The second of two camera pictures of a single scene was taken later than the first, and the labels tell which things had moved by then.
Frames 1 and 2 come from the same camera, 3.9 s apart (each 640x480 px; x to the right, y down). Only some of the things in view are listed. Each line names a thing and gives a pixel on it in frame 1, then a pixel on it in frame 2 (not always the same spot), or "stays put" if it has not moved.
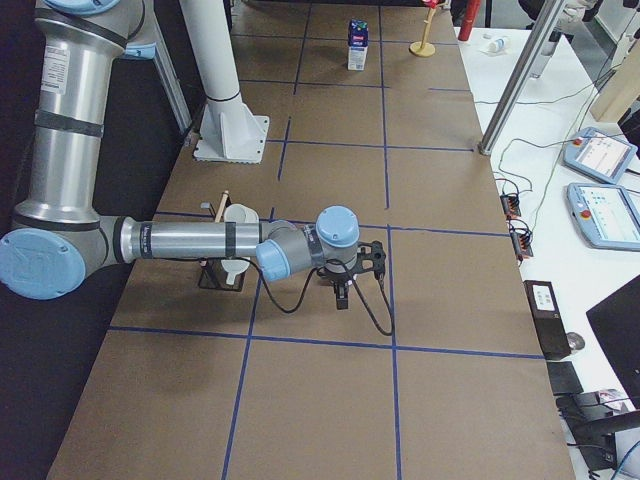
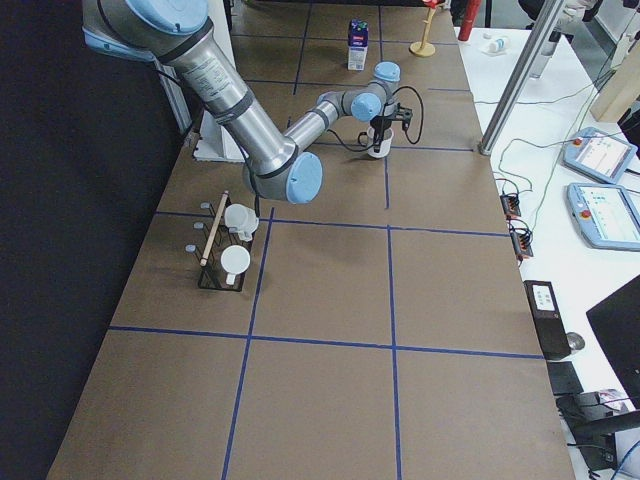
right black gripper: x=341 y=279 → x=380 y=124
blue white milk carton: x=358 y=44 stays put
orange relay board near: x=521 y=238 stays put
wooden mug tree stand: x=422 y=48 stays put
